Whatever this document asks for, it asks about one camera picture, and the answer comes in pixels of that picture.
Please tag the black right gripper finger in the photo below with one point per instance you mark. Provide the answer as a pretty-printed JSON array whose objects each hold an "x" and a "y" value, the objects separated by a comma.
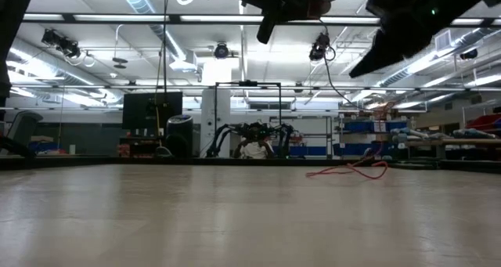
[{"x": 391, "y": 44}]

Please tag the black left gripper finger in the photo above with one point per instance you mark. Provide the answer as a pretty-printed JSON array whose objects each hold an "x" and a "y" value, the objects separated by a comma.
[{"x": 266, "y": 30}]

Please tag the shelf with blue bins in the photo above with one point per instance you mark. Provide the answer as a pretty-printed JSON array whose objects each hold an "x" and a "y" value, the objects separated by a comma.
[{"x": 360, "y": 126}]

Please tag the black background robot rig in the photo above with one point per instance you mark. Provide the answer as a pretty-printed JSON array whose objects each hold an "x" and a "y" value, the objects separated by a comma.
[{"x": 250, "y": 130}]

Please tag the seated person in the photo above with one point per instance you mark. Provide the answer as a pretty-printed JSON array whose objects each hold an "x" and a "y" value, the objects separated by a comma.
[{"x": 254, "y": 150}]

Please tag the red storage bin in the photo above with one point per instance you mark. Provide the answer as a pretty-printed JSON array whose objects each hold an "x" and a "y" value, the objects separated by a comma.
[{"x": 485, "y": 122}]

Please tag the wooden workbench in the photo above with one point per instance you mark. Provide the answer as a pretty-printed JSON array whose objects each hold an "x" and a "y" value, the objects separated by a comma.
[{"x": 469, "y": 141}]

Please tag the black monitor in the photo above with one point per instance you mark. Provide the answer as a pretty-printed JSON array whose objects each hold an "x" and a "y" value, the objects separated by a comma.
[{"x": 137, "y": 110}]

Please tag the black equipment cart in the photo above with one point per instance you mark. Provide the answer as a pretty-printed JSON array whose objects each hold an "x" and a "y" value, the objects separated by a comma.
[{"x": 137, "y": 145}]

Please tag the black ceiling camera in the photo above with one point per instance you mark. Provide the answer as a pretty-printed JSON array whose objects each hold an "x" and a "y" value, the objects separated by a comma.
[
  {"x": 468, "y": 54},
  {"x": 60, "y": 43},
  {"x": 221, "y": 50},
  {"x": 320, "y": 47}
]

